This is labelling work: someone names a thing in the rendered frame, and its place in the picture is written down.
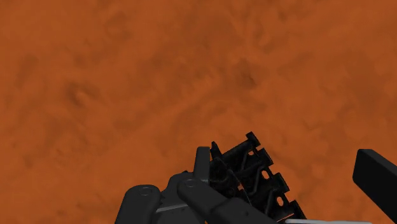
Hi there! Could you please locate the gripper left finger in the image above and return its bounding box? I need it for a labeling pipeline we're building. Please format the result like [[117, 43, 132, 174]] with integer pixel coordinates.
[[114, 146, 277, 224]]

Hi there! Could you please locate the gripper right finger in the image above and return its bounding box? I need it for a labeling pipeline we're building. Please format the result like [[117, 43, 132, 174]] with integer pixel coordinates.
[[352, 148, 397, 223]]

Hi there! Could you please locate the black notched rack-shaped object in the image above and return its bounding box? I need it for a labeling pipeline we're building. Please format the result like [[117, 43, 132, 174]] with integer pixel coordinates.
[[209, 131, 308, 223]]

